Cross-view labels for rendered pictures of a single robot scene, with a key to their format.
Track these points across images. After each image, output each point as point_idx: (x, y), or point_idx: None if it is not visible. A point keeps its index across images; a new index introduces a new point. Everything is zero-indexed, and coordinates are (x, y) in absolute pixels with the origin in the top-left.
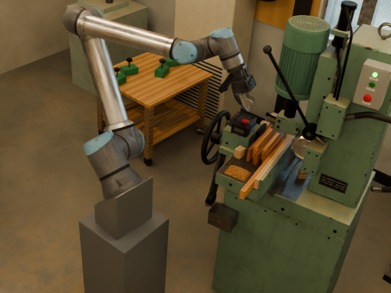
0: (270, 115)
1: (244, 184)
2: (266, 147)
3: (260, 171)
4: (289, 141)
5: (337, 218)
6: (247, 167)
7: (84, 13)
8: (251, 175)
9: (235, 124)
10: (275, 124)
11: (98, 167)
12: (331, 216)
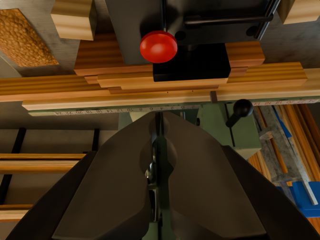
0: (235, 115)
1: (14, 68)
2: (135, 87)
3: (56, 97)
4: (197, 105)
5: (134, 116)
6: (65, 48)
7: None
8: (53, 67)
9: (105, 2)
10: (201, 120)
11: None
12: (131, 113)
